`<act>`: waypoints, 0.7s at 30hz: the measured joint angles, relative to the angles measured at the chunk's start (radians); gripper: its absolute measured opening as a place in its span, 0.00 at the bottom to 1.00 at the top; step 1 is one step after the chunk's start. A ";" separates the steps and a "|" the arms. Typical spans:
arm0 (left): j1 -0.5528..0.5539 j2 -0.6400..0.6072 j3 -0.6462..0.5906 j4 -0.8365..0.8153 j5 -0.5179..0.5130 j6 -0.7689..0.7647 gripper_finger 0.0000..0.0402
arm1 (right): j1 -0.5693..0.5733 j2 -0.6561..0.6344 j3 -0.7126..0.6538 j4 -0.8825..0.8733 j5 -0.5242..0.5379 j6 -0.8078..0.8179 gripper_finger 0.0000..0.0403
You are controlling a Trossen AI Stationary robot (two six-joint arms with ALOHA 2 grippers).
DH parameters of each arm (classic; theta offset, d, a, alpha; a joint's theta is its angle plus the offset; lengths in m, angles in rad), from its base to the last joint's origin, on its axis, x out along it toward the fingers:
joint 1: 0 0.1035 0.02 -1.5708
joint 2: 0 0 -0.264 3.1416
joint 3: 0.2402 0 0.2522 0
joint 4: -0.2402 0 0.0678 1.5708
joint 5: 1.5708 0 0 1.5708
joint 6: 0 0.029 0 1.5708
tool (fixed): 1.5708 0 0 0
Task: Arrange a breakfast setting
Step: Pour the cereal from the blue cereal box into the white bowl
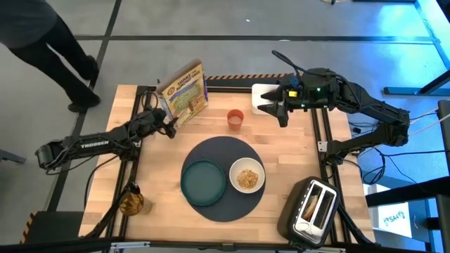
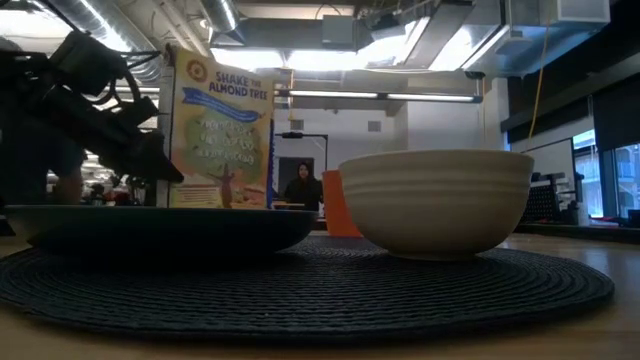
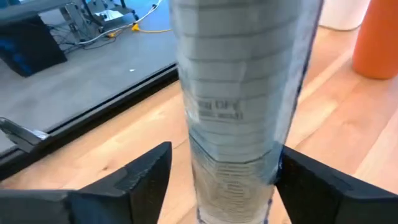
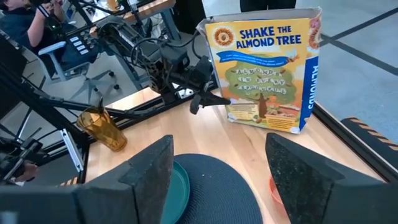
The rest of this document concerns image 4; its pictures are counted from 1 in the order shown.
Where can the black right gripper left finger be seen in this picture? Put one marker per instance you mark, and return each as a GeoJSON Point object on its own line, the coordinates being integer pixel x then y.
{"type": "Point", "coordinates": [124, 193]}

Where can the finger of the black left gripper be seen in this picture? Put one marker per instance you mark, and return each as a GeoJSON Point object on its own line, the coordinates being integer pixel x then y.
{"type": "Point", "coordinates": [214, 100]}
{"type": "Point", "coordinates": [195, 105]}

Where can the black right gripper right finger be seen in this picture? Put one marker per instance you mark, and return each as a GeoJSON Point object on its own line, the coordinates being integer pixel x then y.
{"type": "Point", "coordinates": [311, 186]}

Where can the orange plastic cup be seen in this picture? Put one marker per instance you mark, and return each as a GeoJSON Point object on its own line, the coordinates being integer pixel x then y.
{"type": "Point", "coordinates": [275, 193]}

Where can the yellow almond cereal box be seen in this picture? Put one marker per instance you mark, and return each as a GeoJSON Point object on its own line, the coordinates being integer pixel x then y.
{"type": "Point", "coordinates": [261, 77]}

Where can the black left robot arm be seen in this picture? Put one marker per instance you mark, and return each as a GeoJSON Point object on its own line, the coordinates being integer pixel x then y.
{"type": "Point", "coordinates": [124, 34]}

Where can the dark green plate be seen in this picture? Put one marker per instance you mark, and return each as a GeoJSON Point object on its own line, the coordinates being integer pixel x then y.
{"type": "Point", "coordinates": [177, 193]}

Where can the amber plastic tumbler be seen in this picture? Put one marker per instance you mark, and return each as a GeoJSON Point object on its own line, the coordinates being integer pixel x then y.
{"type": "Point", "coordinates": [102, 130]}

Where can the wooden desk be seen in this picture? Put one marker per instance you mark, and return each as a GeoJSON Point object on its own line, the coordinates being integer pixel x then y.
{"type": "Point", "coordinates": [155, 6]}

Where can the black yellow striped ramp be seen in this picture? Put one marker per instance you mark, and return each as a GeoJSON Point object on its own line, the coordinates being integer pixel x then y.
{"type": "Point", "coordinates": [373, 133]}

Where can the dark round woven placemat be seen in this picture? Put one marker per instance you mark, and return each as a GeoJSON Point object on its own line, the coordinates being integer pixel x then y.
{"type": "Point", "coordinates": [217, 193]}

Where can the person's hand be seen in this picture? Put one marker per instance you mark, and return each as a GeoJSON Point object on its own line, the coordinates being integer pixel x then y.
{"type": "Point", "coordinates": [28, 171]}

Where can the black box with white labels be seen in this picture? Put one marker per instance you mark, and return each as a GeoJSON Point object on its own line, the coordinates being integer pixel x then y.
{"type": "Point", "coordinates": [82, 43]}

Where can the grey office chair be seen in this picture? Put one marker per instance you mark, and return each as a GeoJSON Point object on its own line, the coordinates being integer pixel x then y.
{"type": "Point", "coordinates": [56, 59]}

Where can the person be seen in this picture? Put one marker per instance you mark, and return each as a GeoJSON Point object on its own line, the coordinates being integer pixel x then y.
{"type": "Point", "coordinates": [18, 21]}

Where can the silver metal bracket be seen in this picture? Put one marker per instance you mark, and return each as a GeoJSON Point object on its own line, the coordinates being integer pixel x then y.
{"type": "Point", "coordinates": [72, 149]}

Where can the black aluminium table frame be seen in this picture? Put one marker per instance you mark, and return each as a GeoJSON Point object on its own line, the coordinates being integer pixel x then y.
{"type": "Point", "coordinates": [40, 102]}

